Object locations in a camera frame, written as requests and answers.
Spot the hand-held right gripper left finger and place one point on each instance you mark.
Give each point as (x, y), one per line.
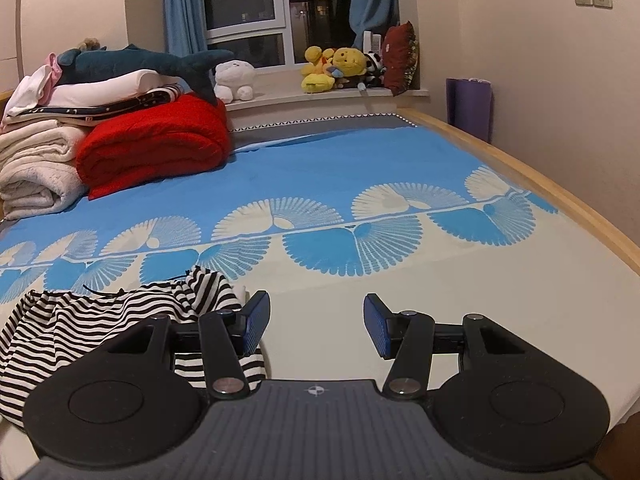
(257, 320)

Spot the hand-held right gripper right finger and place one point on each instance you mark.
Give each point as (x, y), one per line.
(377, 325)

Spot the black white striped shirt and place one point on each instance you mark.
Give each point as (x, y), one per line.
(75, 320)

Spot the blue white patterned bed sheet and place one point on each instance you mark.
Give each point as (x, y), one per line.
(350, 170)

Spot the grey mattress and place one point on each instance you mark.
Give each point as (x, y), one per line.
(325, 127)

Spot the red folded blanket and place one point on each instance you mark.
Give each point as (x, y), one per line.
(150, 145)

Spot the white window sill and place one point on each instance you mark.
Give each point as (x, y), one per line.
(280, 85)

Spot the purple bag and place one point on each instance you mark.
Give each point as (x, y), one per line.
(470, 107)

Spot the white bear plush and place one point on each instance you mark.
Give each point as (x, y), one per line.
(235, 80)

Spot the navy patterned folded blanket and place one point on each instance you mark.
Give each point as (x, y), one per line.
(115, 107)

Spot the panda plush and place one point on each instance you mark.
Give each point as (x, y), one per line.
(374, 67)

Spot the yellow duck plush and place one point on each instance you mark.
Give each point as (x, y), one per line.
(315, 67)

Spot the white fleece folded blanket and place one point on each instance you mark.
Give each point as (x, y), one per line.
(35, 185)

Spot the yellow round plush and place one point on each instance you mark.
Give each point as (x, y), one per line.
(350, 62)

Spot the dark red cushion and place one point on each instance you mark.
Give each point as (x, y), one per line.
(397, 57)

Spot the white pillow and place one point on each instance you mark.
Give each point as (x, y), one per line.
(110, 85)

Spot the cream folded blanket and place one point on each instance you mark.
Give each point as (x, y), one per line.
(40, 140)

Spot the white ribbed object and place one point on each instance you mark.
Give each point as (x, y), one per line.
(372, 42)

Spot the teal shark plush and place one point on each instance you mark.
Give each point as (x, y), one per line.
(115, 62)

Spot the white folded cloth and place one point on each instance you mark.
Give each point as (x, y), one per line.
(30, 92)

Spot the pink garment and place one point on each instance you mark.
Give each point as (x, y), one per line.
(51, 72)

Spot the small brown plush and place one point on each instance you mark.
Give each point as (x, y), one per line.
(91, 44)

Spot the wooden bed frame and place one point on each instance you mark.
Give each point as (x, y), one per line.
(550, 175)

